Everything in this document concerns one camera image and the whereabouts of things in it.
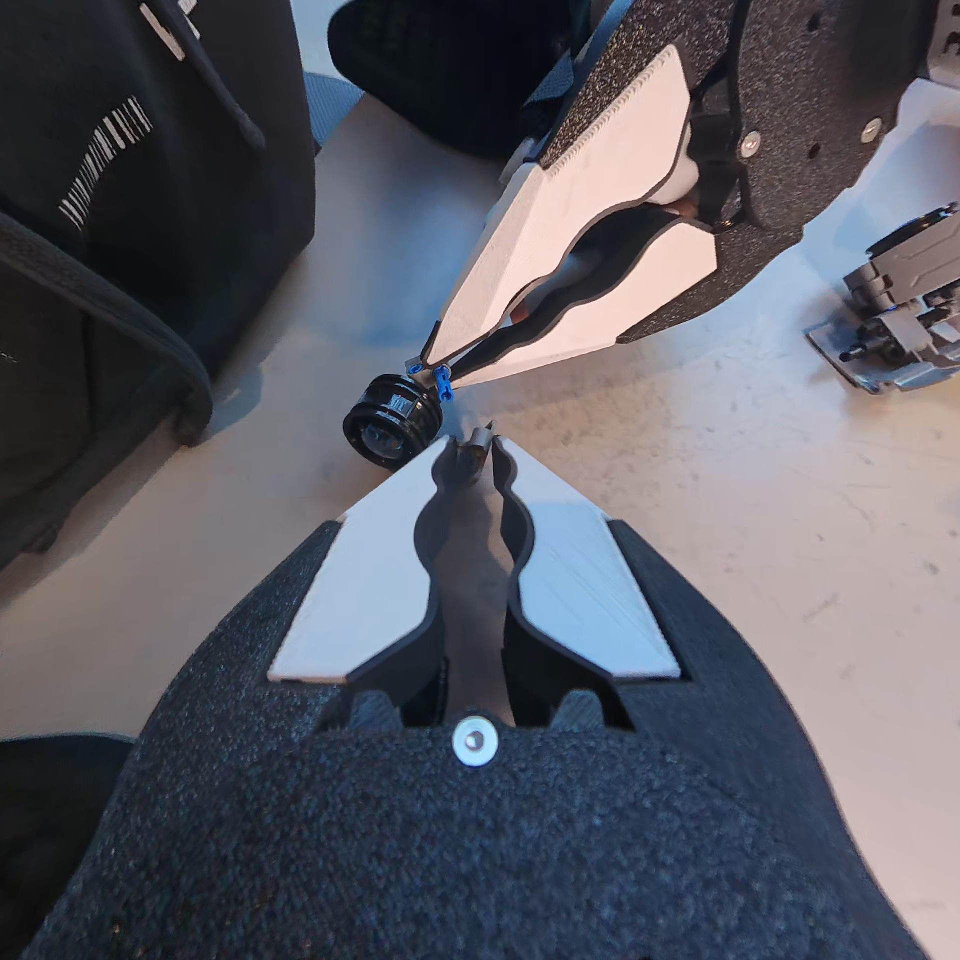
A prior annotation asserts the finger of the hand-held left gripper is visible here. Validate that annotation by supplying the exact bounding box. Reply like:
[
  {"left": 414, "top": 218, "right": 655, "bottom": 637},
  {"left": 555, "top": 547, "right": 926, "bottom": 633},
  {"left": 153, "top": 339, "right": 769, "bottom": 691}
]
[
  {"left": 422, "top": 43, "right": 702, "bottom": 369},
  {"left": 448, "top": 217, "right": 720, "bottom": 390}
]

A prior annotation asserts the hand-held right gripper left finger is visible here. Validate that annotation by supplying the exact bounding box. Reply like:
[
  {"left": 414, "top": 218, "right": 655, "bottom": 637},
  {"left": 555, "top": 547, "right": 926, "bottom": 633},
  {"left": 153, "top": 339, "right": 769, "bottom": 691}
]
[{"left": 267, "top": 437, "right": 459, "bottom": 727}]

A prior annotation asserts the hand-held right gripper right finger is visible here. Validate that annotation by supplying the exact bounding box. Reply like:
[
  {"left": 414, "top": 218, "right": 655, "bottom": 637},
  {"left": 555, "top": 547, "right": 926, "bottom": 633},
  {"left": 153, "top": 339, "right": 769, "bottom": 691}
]
[{"left": 491, "top": 435, "right": 684, "bottom": 727}]

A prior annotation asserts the black round toy lens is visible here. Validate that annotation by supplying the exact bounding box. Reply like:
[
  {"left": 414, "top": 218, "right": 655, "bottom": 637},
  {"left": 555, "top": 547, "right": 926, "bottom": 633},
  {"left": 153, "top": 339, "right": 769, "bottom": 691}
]
[{"left": 342, "top": 372, "right": 445, "bottom": 472}]

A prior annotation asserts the grey curved brick panel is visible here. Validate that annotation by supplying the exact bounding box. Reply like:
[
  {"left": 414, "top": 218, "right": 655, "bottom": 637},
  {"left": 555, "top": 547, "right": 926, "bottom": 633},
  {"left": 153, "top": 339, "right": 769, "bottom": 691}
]
[{"left": 452, "top": 420, "right": 498, "bottom": 483}]

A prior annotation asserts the grey brick head assembly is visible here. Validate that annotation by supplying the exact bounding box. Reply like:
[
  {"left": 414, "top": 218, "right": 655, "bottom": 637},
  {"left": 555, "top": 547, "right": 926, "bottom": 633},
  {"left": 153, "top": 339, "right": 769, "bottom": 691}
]
[{"left": 804, "top": 201, "right": 960, "bottom": 396}]

